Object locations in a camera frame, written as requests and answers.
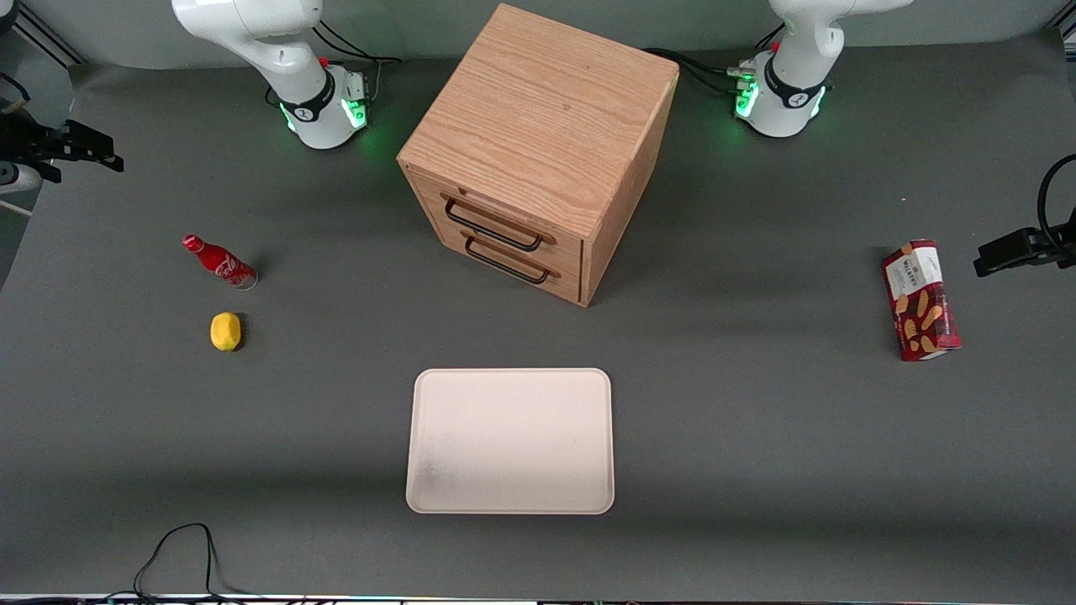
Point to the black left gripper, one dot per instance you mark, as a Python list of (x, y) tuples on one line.
[(1049, 245)]

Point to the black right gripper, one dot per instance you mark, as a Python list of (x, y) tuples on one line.
[(23, 140)]

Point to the red coke bottle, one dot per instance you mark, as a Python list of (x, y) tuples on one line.
[(220, 264)]

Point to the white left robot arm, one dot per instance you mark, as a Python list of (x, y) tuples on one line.
[(790, 92)]

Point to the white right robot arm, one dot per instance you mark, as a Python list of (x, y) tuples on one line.
[(294, 84)]

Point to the beige plastic tray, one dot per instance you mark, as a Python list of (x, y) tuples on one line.
[(510, 441)]

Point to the red shortbread cookie box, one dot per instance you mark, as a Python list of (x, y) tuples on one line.
[(920, 302)]

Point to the yellow lemon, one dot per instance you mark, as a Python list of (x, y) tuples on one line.
[(225, 331)]

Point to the wooden drawer front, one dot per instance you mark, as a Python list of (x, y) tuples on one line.
[(555, 281), (504, 220)]

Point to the wooden drawer cabinet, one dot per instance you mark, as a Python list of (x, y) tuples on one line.
[(542, 118)]

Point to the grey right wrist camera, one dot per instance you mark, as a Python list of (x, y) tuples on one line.
[(17, 178)]

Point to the aluminium frame rail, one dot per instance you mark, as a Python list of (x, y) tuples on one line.
[(50, 38), (1063, 38)]

